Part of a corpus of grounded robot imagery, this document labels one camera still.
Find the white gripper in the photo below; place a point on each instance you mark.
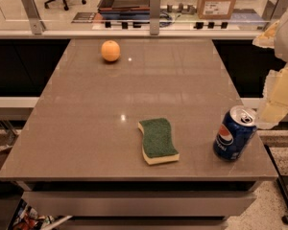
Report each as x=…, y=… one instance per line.
x=275, y=91

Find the blue pepsi can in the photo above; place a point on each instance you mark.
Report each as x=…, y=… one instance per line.
x=235, y=132

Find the cardboard box with label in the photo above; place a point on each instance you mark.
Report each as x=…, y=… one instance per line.
x=215, y=9

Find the green yellow sponge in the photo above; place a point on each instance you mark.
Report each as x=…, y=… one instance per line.
x=157, y=145

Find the orange fruit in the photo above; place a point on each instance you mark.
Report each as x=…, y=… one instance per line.
x=110, y=50

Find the colourful snack bag bin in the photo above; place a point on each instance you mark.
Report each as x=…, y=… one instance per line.
x=26, y=217

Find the right metal glass bracket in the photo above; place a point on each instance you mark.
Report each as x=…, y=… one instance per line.
x=274, y=9

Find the metal glass bracket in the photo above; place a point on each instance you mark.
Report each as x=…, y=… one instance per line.
x=36, y=24
x=274, y=9
x=154, y=16

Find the middle metal glass bracket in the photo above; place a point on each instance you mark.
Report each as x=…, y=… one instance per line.
x=154, y=16

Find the left metal glass bracket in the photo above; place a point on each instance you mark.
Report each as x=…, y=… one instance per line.
x=36, y=24

